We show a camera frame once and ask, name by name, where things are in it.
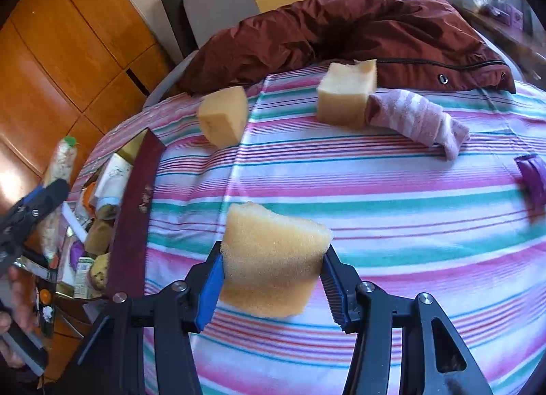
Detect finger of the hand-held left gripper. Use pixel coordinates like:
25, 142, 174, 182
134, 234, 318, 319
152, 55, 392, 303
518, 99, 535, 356
20, 178, 70, 219

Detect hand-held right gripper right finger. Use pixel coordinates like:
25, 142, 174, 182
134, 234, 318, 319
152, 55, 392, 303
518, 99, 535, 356
318, 246, 491, 395

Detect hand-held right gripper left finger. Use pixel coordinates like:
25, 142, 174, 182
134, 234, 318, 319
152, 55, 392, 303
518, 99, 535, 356
64, 240, 225, 395

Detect clear cereal packet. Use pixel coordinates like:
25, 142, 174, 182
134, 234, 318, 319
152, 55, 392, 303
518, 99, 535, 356
38, 136, 78, 260

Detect large yellow sponge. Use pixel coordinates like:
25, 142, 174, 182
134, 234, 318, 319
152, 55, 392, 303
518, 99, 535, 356
219, 202, 334, 320

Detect maroon storage box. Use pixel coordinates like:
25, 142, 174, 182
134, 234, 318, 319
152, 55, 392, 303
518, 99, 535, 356
38, 126, 166, 338

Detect person's left hand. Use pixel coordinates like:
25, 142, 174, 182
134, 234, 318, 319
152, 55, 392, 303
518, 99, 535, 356
0, 266, 41, 369

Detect white printed carton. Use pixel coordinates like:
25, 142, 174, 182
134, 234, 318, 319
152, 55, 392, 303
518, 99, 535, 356
95, 153, 132, 209

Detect striped bedsheet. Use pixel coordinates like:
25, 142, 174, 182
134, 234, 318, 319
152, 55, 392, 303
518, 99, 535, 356
68, 63, 546, 395

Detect orange wooden wardrobe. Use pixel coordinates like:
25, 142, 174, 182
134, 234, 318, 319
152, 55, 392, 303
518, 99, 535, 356
0, 0, 180, 219

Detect yellow sponge block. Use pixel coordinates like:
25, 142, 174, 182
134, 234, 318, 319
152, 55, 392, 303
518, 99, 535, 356
316, 58, 378, 128
197, 86, 249, 148

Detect pink striped rolled sock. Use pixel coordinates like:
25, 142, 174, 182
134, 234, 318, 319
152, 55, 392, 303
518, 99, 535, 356
365, 89, 471, 161

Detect maroon padded jacket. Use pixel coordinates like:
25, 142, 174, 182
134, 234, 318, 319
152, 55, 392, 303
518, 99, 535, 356
181, 0, 517, 95

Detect wooden side desk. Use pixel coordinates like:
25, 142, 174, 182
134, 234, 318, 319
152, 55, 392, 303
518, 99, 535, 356
456, 6, 546, 91

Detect purple box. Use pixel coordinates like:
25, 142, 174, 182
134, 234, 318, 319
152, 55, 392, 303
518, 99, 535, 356
507, 8, 525, 32

